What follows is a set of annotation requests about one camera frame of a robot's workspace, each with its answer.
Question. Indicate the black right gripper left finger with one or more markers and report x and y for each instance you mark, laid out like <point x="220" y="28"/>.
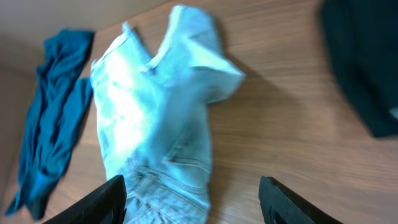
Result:
<point x="104" y="205"/>

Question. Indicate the blue shirt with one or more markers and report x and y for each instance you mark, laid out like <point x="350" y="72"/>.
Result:
<point x="54" y="120"/>

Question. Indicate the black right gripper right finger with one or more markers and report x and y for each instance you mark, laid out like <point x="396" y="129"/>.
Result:
<point x="280" y="205"/>

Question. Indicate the folded black garment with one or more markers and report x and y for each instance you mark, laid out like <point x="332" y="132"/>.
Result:
<point x="361" y="38"/>

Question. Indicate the light blue denim shorts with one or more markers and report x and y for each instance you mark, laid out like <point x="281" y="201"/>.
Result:
<point x="152" y="119"/>

